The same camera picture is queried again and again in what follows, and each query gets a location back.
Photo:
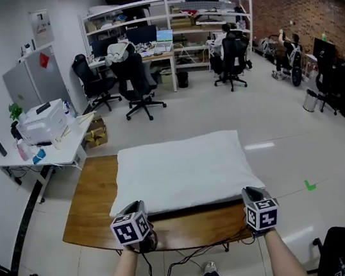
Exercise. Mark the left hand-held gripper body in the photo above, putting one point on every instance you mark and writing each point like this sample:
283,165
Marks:
130,230

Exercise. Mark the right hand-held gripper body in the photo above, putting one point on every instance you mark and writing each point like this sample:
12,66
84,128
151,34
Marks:
262,215

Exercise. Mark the person's right forearm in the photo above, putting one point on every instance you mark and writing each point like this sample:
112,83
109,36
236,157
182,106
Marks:
284,259

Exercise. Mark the wooden table with black legs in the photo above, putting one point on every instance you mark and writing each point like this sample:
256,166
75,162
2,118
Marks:
93,192

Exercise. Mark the person's right shoe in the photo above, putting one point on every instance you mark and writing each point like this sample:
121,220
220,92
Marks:
210,267

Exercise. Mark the cardboard boxes with yellow tape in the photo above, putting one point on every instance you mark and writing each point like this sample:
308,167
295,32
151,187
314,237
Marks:
95,135

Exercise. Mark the white office desk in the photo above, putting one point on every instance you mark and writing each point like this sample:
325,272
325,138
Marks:
63,148

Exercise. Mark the bundle of wooden sticks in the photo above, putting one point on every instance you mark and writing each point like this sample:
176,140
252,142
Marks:
80,119

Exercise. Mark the blue packet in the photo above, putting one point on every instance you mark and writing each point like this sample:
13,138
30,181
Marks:
39,156

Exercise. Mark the steel waste bin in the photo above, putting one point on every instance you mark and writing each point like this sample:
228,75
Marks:
309,102

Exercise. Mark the clear spray bottle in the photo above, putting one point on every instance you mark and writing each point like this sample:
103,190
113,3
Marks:
69,111

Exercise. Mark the white printer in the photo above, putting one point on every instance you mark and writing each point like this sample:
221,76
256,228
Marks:
47,124

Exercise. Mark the pink bottle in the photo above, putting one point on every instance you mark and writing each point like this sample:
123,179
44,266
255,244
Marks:
23,151

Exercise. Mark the black waste bin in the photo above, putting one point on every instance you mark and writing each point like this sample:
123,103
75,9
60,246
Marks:
183,79

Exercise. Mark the black phone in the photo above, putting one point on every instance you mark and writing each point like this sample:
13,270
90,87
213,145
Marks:
0,146

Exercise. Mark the white wheeled frames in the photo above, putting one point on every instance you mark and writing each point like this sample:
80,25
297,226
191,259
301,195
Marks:
267,46

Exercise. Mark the green potted plant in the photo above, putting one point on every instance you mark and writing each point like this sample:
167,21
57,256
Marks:
16,110

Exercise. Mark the wood-top white desk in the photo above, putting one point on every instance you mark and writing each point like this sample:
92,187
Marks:
164,55

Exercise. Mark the grey white jacket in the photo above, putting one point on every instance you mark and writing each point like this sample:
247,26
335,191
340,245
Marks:
118,53

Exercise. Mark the grey metal cabinet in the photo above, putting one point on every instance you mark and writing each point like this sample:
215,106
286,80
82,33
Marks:
24,83

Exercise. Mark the green bottle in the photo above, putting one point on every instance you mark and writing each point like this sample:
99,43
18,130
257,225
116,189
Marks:
324,37

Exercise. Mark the red paper square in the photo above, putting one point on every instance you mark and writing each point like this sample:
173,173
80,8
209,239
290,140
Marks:
44,60

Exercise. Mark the open silver laptop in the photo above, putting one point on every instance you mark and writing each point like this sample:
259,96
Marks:
164,36

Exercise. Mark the white metal shelving rack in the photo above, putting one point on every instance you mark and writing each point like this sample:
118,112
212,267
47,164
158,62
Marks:
167,16

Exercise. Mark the white security camera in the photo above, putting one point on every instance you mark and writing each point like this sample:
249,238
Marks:
27,48

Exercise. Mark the white wall poster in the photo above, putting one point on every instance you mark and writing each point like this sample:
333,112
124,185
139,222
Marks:
42,26

